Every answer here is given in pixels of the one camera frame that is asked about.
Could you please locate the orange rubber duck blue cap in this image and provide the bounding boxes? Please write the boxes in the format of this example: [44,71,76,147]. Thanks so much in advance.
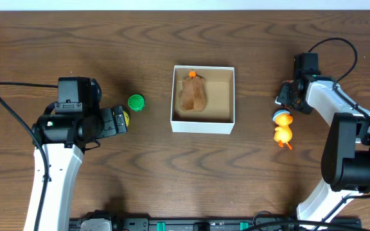
[272,110,293,150]

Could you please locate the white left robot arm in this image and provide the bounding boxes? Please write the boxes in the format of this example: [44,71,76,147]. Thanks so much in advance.
[24,106,130,230]

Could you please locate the white open cardboard box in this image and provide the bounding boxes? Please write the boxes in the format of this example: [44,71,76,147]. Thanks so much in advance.
[170,65,235,134]

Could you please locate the brown plush capybara toy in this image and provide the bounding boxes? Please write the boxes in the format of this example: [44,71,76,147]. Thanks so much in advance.
[179,70,207,112]

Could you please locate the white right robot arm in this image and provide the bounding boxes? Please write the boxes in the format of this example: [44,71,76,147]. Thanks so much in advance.
[272,74,370,230]

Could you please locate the green plastic turbine toy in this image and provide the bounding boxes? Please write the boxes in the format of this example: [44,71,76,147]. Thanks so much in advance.
[128,94,145,112]

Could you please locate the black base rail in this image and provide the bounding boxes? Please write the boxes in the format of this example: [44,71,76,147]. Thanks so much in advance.
[68,210,362,231]

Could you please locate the yellow ball blue letters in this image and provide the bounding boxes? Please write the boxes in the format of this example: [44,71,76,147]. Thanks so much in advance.
[123,111,130,126]

